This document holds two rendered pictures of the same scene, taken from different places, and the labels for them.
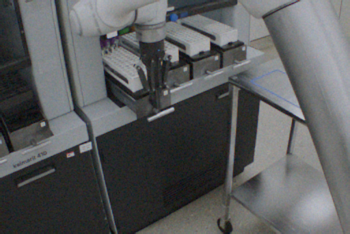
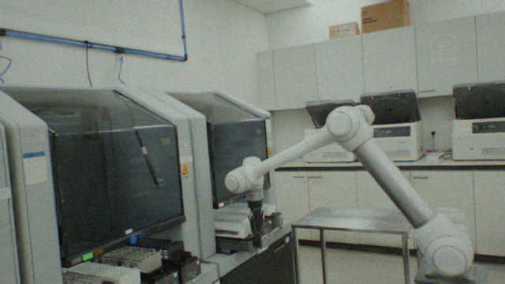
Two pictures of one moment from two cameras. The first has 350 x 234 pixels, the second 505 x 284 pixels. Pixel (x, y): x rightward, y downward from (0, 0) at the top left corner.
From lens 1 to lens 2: 127 cm
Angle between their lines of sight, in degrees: 39
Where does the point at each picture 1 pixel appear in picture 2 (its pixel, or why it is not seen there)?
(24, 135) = (188, 270)
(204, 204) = not seen: outside the picture
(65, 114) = not seen: hidden behind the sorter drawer
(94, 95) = (211, 250)
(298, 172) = not seen: outside the picture
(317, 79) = (380, 162)
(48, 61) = (191, 221)
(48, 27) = (191, 196)
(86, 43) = (207, 211)
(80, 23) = (238, 182)
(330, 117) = (389, 173)
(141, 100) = (251, 242)
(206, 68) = (266, 229)
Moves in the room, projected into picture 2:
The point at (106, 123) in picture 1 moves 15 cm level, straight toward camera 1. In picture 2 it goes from (226, 266) to (245, 273)
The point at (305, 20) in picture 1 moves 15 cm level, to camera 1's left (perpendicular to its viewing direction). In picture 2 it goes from (371, 145) to (340, 149)
